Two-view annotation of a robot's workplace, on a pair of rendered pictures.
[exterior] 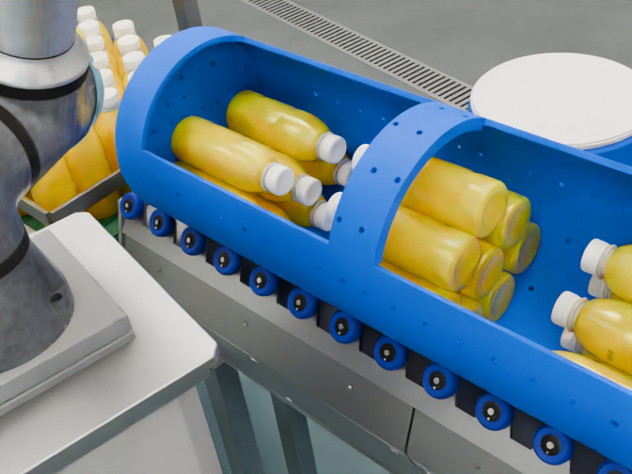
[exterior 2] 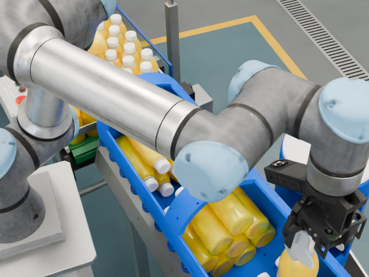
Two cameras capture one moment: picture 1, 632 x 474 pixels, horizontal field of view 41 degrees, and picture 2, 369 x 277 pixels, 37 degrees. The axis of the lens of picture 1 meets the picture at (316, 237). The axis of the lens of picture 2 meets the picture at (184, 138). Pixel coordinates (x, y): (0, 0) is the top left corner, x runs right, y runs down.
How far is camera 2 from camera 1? 0.53 m
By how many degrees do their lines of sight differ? 12
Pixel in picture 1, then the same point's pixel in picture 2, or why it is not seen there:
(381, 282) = (179, 244)
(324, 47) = (280, 10)
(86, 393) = (37, 260)
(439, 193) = (220, 209)
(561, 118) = not seen: hidden behind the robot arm
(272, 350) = (145, 236)
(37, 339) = (22, 234)
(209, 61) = not seen: hidden behind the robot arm
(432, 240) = (209, 231)
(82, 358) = (40, 244)
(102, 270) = (64, 198)
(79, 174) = (84, 116)
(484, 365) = not seen: outside the picture
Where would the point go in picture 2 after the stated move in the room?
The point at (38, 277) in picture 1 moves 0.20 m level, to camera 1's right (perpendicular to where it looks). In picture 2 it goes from (28, 209) to (115, 223)
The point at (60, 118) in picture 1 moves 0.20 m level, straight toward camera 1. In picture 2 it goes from (52, 146) to (45, 222)
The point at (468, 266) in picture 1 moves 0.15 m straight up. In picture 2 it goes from (225, 245) to (227, 208)
